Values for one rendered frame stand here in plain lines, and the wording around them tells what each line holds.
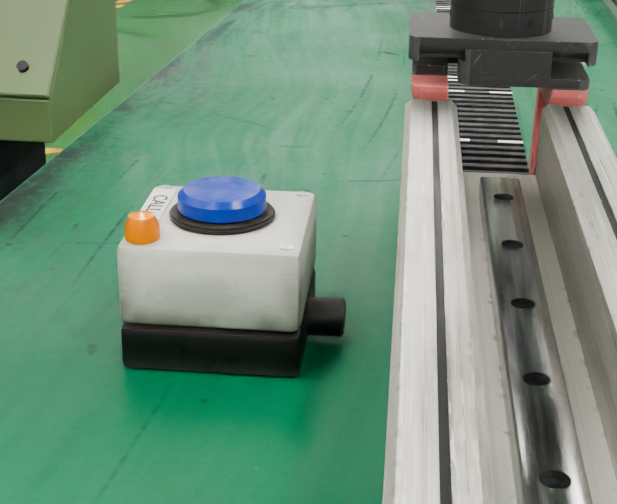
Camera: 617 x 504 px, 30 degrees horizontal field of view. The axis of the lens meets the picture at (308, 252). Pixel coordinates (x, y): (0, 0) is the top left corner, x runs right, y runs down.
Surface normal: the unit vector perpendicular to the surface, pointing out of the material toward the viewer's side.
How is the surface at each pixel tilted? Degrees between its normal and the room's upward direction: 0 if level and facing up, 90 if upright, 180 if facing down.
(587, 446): 0
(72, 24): 90
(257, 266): 90
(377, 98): 0
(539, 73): 90
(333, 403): 0
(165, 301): 90
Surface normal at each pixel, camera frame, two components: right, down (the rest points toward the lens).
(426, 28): 0.01, -0.92
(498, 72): -0.09, 0.40
